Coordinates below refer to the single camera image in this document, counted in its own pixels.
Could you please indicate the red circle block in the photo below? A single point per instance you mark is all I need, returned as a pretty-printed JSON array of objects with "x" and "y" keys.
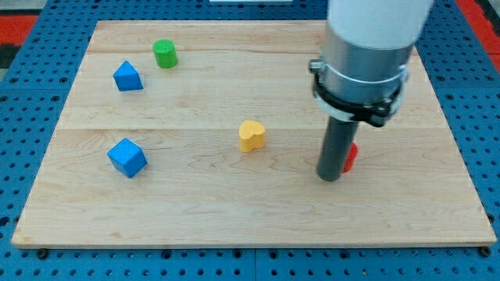
[{"x": 350, "y": 160}]

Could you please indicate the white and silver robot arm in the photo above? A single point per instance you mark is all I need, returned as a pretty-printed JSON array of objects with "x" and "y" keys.
[{"x": 361, "y": 70}]

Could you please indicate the yellow heart block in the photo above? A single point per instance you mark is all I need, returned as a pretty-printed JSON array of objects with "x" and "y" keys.
[{"x": 252, "y": 135}]

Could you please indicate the light wooden board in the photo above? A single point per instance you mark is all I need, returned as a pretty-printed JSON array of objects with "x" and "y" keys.
[{"x": 408, "y": 187}]

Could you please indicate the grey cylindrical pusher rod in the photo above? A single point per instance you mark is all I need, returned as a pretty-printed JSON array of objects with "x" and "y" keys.
[{"x": 337, "y": 141}]

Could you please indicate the green cylinder block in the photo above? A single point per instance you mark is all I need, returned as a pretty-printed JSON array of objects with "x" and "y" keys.
[{"x": 165, "y": 53}]

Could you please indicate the blue cube block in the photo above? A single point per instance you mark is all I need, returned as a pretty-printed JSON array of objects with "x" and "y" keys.
[{"x": 127, "y": 157}]

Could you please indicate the blue triangular block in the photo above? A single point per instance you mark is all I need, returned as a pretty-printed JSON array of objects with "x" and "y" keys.
[{"x": 127, "y": 78}]

